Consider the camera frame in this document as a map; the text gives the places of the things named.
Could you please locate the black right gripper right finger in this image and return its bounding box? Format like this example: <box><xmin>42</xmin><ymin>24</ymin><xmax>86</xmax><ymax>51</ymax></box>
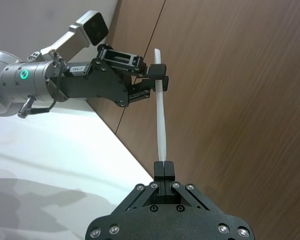
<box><xmin>164</xmin><ymin>161</ymin><xmax>216</xmax><ymax>210</ymax></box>

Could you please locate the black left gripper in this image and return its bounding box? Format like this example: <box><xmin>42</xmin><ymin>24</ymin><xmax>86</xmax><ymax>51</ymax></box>
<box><xmin>56</xmin><ymin>43</ymin><xmax>170</xmax><ymax>109</ymax></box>

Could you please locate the thin dark wrist cable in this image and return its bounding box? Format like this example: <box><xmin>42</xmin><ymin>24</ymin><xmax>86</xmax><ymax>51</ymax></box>
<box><xmin>17</xmin><ymin>49</ymin><xmax>69</xmax><ymax>119</ymax></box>

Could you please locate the white flexible strip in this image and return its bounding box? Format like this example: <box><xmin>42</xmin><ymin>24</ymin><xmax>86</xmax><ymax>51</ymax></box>
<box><xmin>153</xmin><ymin>48</ymin><xmax>169</xmax><ymax>163</ymax></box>

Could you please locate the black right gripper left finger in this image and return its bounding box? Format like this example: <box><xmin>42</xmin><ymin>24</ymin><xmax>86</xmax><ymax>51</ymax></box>
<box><xmin>119</xmin><ymin>161</ymin><xmax>165</xmax><ymax>210</ymax></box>

